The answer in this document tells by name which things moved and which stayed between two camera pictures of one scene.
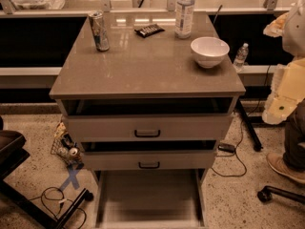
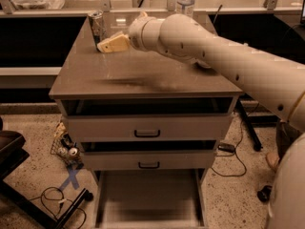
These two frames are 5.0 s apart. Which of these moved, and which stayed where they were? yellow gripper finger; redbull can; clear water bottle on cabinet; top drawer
Moved: yellow gripper finger
Stayed: redbull can; top drawer; clear water bottle on cabinet
